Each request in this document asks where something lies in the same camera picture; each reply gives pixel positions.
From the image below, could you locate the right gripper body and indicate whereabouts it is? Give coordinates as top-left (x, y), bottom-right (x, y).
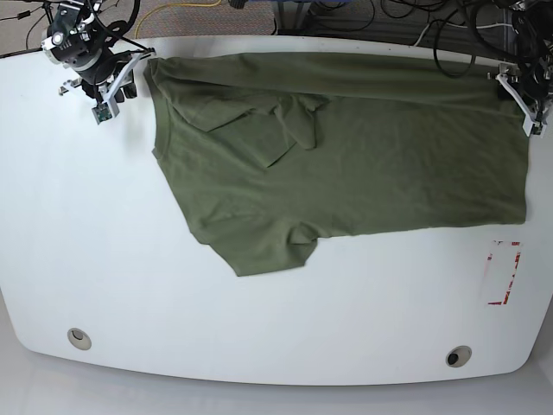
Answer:
top-left (58, 47), bottom-right (153, 104)

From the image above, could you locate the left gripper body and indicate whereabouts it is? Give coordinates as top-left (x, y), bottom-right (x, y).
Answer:
top-left (487, 62), bottom-right (552, 128)

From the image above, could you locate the green t-shirt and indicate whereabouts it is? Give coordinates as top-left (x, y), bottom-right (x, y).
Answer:
top-left (144, 53), bottom-right (529, 277)

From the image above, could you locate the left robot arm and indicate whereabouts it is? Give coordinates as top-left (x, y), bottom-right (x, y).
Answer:
top-left (432, 1), bottom-right (552, 137)

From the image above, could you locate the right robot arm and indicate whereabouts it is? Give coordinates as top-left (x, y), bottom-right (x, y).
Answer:
top-left (41, 1), bottom-right (155, 111)

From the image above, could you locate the black tripod stand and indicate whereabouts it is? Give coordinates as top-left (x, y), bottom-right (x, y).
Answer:
top-left (41, 1), bottom-right (68, 51)

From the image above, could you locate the red tape rectangle marking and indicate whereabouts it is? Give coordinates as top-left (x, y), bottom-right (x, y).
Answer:
top-left (480, 240), bottom-right (522, 306)

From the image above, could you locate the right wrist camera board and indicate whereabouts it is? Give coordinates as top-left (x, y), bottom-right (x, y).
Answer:
top-left (92, 103), bottom-right (119, 125)

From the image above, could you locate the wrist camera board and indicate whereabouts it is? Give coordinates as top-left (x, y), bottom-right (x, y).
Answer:
top-left (92, 103), bottom-right (119, 125)
top-left (523, 118), bottom-right (548, 137)

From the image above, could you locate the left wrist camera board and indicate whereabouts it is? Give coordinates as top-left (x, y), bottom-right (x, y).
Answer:
top-left (523, 118), bottom-right (548, 137)

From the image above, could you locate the yellow cable on floor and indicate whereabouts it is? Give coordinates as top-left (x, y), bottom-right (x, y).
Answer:
top-left (134, 2), bottom-right (224, 40)

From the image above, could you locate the left table cable grommet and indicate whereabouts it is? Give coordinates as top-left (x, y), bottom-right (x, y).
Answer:
top-left (67, 329), bottom-right (92, 351)

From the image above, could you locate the table cable grommet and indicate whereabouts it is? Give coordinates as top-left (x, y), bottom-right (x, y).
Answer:
top-left (445, 345), bottom-right (472, 368)
top-left (67, 329), bottom-right (92, 351)

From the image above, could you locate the right table cable grommet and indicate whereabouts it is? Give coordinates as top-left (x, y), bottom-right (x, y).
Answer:
top-left (445, 345), bottom-right (472, 368)

